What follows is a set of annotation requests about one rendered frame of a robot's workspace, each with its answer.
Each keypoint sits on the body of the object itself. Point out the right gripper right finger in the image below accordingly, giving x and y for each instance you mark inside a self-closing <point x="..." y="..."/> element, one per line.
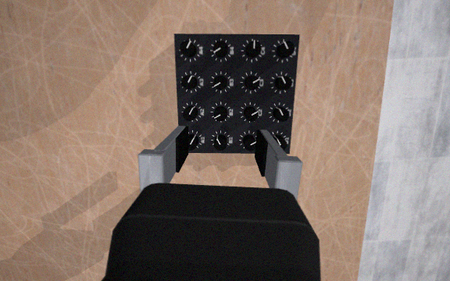
<point x="280" y="170"/>

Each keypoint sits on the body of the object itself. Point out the black knob panel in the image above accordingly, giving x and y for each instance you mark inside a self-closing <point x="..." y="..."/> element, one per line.
<point x="235" y="89"/>

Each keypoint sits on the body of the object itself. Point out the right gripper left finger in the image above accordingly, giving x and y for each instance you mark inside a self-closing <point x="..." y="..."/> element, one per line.
<point x="160" y="164"/>

